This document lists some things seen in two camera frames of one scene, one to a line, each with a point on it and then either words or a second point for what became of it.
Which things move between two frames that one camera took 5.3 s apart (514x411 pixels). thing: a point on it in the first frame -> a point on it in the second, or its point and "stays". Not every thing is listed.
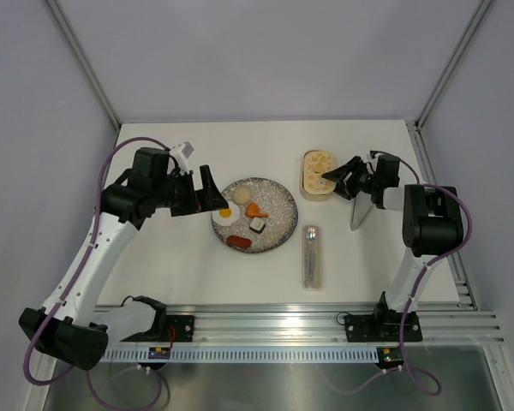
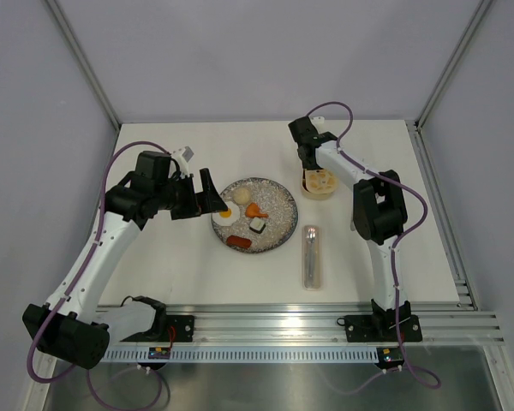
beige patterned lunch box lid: x=316 y=163 stays
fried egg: x=226 y=216 stays
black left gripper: x=198 y=200 stays
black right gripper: x=346 y=189 -> x=310 y=167
